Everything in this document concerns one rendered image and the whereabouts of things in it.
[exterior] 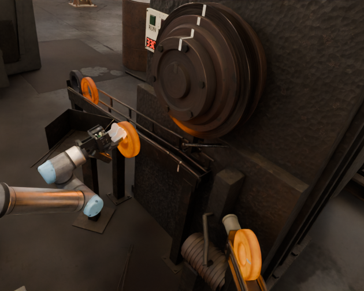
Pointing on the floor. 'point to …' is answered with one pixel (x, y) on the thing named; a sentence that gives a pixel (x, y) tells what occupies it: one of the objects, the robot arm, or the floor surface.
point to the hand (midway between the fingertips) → (126, 130)
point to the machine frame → (278, 126)
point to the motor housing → (211, 271)
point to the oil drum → (134, 34)
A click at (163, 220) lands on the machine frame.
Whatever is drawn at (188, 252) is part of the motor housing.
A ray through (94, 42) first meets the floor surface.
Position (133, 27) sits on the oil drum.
